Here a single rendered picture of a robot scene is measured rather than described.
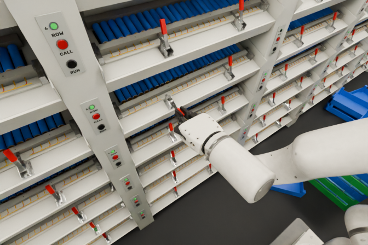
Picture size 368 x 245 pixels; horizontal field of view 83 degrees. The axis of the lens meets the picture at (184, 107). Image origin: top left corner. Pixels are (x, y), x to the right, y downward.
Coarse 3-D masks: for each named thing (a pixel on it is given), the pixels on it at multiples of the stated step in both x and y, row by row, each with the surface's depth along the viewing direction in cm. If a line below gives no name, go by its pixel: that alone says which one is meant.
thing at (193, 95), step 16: (240, 48) 89; (256, 48) 83; (256, 64) 86; (192, 80) 76; (208, 80) 78; (224, 80) 79; (240, 80) 85; (112, 96) 67; (160, 96) 71; (176, 96) 72; (192, 96) 73; (208, 96) 79; (128, 112) 66; (144, 112) 67; (160, 112) 68; (128, 128) 64; (144, 128) 68
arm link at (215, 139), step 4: (220, 132) 52; (224, 132) 52; (212, 136) 51; (216, 136) 51; (220, 136) 50; (224, 136) 51; (228, 136) 51; (212, 140) 50; (216, 140) 50; (220, 140) 49; (208, 144) 50; (212, 144) 50; (216, 144) 49; (208, 148) 50; (212, 148) 49; (208, 152) 50; (204, 156) 51; (208, 156) 51; (208, 160) 52
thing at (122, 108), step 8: (232, 56) 82; (240, 56) 84; (216, 64) 79; (224, 64) 81; (200, 72) 76; (208, 72) 78; (176, 80) 72; (184, 80) 73; (200, 80) 76; (160, 88) 69; (168, 88) 70; (184, 88) 73; (144, 96) 67; (152, 96) 68; (120, 104) 64; (128, 104) 65; (136, 104) 66; (120, 112) 65
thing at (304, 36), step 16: (304, 16) 105; (320, 16) 108; (336, 16) 114; (352, 16) 110; (288, 32) 96; (304, 32) 102; (320, 32) 105; (336, 32) 110; (288, 48) 95; (304, 48) 100
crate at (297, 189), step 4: (280, 184) 143; (284, 184) 143; (288, 184) 143; (292, 184) 143; (296, 184) 143; (300, 184) 142; (272, 188) 139; (276, 188) 138; (280, 188) 136; (284, 188) 142; (288, 188) 142; (292, 188) 142; (296, 188) 142; (300, 188) 140; (284, 192) 139; (288, 192) 138; (292, 192) 136; (296, 192) 134; (300, 192) 135; (304, 192) 132; (300, 196) 137
